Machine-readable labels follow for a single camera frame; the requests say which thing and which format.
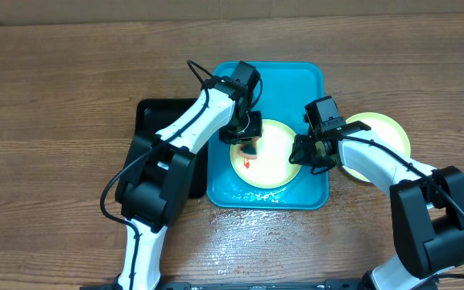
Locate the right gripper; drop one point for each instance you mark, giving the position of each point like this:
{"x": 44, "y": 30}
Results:
{"x": 302, "y": 157}

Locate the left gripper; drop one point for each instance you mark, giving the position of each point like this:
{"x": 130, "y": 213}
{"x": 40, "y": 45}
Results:
{"x": 255, "y": 130}

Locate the green and red sponge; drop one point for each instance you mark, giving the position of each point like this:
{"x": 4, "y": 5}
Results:
{"x": 248, "y": 150}

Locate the yellow plate top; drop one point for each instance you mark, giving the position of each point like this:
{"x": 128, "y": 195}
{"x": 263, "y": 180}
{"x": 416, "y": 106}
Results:
{"x": 271, "y": 168}

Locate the yellow plate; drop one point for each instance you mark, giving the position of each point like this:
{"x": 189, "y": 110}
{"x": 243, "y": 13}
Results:
{"x": 389, "y": 130}
{"x": 271, "y": 168}

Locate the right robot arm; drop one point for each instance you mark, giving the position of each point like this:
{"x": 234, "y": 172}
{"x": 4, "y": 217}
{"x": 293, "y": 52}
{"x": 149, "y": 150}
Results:
{"x": 427, "y": 204}

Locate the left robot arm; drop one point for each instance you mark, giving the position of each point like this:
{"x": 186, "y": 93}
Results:
{"x": 156, "y": 179}

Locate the teal plastic tray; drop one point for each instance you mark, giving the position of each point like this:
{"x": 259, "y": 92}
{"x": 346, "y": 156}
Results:
{"x": 287, "y": 88}

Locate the black rectangular tray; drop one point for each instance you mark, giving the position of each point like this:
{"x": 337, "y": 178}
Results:
{"x": 155, "y": 114}

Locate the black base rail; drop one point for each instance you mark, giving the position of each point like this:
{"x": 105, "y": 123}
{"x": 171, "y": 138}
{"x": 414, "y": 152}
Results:
{"x": 252, "y": 285}

